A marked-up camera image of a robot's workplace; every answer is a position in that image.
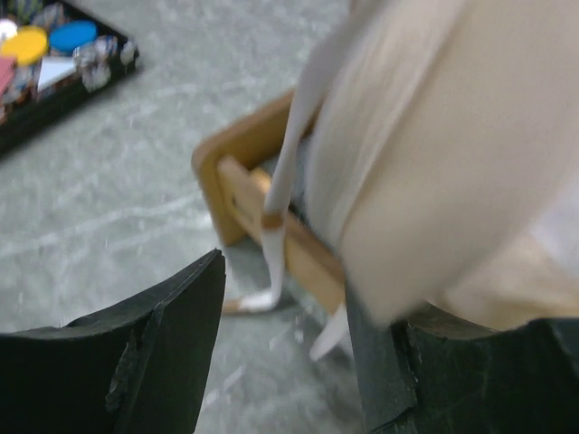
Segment yellow round cap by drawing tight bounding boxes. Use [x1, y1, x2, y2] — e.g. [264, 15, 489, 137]
[1, 25, 49, 66]

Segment black open carrying case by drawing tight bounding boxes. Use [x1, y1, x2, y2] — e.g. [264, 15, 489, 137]
[1, 1, 139, 151]

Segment pink paper sheets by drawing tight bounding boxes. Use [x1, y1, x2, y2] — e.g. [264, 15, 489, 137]
[0, 56, 17, 95]

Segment bear print bed mattress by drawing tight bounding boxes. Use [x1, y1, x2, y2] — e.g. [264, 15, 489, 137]
[223, 1, 578, 331]

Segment blue round cap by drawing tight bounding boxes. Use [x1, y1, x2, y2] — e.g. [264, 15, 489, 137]
[48, 20, 98, 54]

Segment wooden pet bed frame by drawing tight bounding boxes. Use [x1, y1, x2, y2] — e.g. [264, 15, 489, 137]
[192, 90, 345, 314]

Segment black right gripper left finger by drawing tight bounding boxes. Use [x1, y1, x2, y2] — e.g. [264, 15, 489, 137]
[1, 250, 225, 434]

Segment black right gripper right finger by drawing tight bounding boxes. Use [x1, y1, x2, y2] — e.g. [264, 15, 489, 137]
[346, 289, 578, 433]

